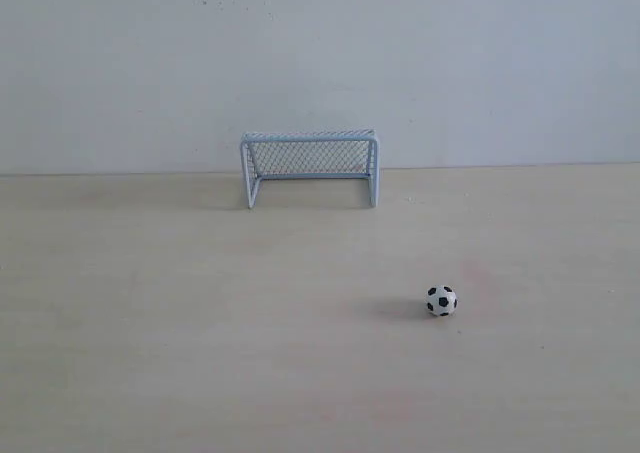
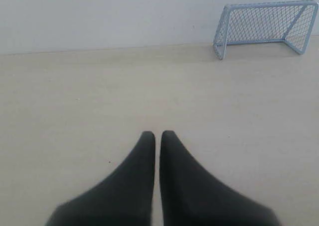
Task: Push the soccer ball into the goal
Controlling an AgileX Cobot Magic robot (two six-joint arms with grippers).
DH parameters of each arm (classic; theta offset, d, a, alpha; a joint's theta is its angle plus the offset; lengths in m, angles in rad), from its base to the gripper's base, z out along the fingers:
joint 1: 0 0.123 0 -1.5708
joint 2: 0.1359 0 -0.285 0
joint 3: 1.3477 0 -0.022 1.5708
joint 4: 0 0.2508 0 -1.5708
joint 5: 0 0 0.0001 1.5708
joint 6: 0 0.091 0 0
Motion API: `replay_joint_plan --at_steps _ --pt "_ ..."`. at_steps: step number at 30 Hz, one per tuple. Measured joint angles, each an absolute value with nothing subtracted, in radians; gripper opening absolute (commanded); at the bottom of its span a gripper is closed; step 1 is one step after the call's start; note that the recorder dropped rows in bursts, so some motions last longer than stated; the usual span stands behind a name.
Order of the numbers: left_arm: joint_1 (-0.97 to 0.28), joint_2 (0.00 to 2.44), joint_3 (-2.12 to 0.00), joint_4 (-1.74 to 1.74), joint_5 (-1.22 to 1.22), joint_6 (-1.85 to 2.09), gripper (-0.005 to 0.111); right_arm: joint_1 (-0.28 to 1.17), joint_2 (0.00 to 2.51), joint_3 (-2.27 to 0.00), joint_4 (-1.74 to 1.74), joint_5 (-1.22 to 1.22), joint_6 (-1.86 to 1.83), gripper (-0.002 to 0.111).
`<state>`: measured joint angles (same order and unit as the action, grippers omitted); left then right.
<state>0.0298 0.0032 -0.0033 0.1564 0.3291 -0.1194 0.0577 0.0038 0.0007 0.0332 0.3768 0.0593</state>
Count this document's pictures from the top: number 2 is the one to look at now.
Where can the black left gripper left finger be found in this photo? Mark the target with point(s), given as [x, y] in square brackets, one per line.
[124, 198]

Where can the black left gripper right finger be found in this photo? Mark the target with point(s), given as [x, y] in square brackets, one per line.
[191, 196]

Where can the small white mesh goal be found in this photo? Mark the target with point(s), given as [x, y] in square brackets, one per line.
[288, 22]

